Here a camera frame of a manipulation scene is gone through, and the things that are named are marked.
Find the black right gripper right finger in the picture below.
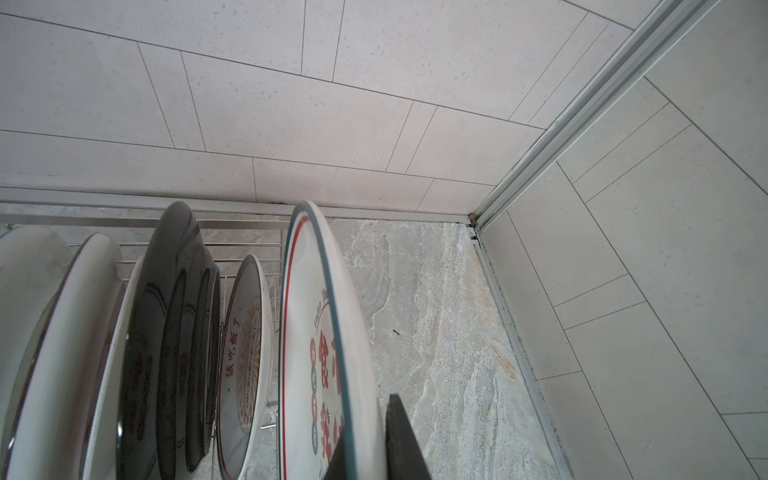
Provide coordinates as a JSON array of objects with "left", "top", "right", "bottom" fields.
[{"left": 385, "top": 394, "right": 432, "bottom": 480}]

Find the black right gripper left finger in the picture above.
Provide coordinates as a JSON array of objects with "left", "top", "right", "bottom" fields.
[{"left": 324, "top": 436, "right": 347, "bottom": 480}]

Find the white plate orange sunburst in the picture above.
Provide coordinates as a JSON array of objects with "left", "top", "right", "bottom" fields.
[{"left": 1, "top": 225, "right": 72, "bottom": 427}]

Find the small sunburst plate right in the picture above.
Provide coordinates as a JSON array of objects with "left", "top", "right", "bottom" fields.
[{"left": 216, "top": 254, "right": 275, "bottom": 479}]

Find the dark rimmed checkered plate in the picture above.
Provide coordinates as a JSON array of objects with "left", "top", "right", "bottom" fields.
[{"left": 116, "top": 201, "right": 220, "bottom": 479}]

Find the white blue striped plate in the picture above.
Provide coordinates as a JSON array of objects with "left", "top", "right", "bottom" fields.
[{"left": 82, "top": 256, "right": 144, "bottom": 479}]

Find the white watermelon pattern plate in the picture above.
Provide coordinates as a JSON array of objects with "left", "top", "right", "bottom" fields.
[{"left": 3, "top": 233, "right": 123, "bottom": 479}]

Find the metal wire dish rack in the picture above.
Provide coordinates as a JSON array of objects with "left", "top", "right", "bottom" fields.
[{"left": 0, "top": 212, "right": 292, "bottom": 480}]

